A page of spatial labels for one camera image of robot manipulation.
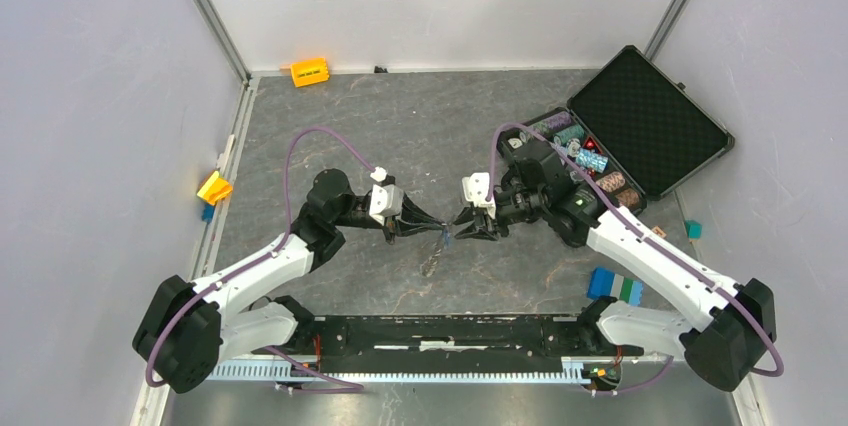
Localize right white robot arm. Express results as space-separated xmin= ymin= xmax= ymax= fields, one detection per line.
xmin=456 ymin=140 xmax=785 ymax=392

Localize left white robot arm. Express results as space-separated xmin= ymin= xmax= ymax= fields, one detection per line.
xmin=132 ymin=169 xmax=446 ymax=393

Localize blue green toy bricks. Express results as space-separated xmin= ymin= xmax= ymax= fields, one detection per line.
xmin=586 ymin=267 xmax=644 ymax=306

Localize orange block at left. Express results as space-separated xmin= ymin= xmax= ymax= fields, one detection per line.
xmin=196 ymin=170 xmax=233 ymax=206

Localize orange block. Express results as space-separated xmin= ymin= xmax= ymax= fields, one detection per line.
xmin=196 ymin=170 xmax=233 ymax=206
xmin=289 ymin=57 xmax=330 ymax=88

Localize orange block at back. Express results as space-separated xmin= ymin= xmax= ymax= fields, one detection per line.
xmin=289 ymin=57 xmax=330 ymax=88

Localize black poker chip case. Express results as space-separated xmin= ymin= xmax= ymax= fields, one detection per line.
xmin=489 ymin=46 xmax=734 ymax=228

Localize small blue block left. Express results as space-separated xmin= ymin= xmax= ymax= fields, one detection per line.
xmin=201 ymin=204 xmax=216 ymax=223

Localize teal cube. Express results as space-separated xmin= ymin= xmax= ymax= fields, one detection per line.
xmin=684 ymin=219 xmax=703 ymax=240

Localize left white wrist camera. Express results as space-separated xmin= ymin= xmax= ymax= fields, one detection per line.
xmin=368 ymin=167 xmax=404 ymax=219

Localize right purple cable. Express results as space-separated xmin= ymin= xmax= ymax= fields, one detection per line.
xmin=486 ymin=122 xmax=786 ymax=398

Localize purple cable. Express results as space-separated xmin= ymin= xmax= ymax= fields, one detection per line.
xmin=486 ymin=122 xmax=786 ymax=398
xmin=144 ymin=126 xmax=386 ymax=395

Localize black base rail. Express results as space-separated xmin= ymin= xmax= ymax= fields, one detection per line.
xmin=279 ymin=314 xmax=644 ymax=374

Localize white toothed cable rail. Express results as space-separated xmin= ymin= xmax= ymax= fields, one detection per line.
xmin=207 ymin=356 xmax=613 ymax=387

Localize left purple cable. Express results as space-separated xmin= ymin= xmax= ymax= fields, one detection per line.
xmin=144 ymin=126 xmax=386 ymax=395

